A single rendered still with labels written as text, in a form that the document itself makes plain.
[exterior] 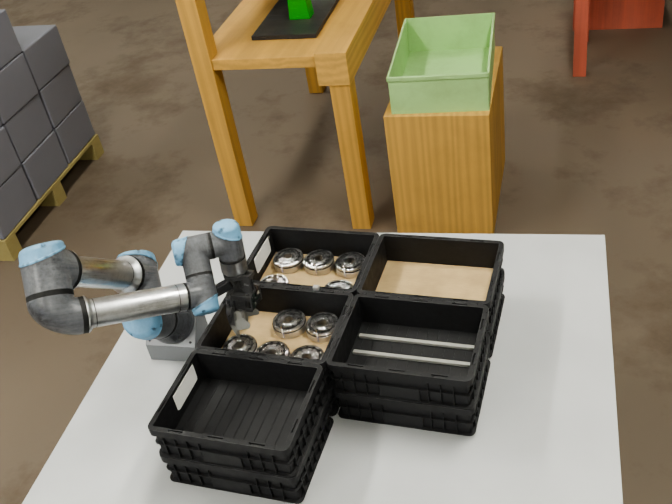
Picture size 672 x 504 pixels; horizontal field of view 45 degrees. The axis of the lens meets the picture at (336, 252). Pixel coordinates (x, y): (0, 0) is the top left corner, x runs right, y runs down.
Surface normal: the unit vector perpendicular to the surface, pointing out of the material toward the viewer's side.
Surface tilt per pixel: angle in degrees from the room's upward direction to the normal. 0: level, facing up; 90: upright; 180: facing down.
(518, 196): 0
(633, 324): 0
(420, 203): 90
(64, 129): 90
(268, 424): 0
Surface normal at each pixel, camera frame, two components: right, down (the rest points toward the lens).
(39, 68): 0.96, 0.04
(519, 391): -0.14, -0.79
